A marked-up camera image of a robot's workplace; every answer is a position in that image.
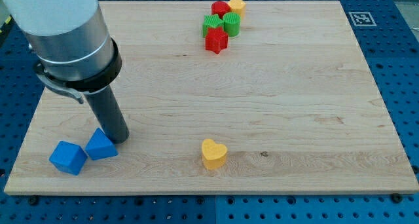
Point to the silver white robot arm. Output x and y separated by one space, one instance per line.
76 52

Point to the red star block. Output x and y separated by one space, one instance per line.
216 40

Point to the green star block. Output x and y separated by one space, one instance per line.
211 21

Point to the wooden board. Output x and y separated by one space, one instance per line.
292 98

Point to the yellow heart block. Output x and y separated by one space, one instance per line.
214 155

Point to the green cylinder block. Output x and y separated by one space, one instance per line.
232 23

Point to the red cylinder block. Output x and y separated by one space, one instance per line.
220 8

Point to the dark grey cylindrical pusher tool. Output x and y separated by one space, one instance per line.
107 111

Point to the yellow hexagon block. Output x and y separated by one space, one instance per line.
238 7

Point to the blue triangular block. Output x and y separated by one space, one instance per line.
100 146

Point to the blue cube block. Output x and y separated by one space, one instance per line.
68 157

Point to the white fiducial marker tag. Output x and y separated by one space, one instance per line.
362 19

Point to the black screw front left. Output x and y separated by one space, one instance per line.
33 200

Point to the black screw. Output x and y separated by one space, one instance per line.
33 200
396 198

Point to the black screw front right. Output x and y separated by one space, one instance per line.
396 198

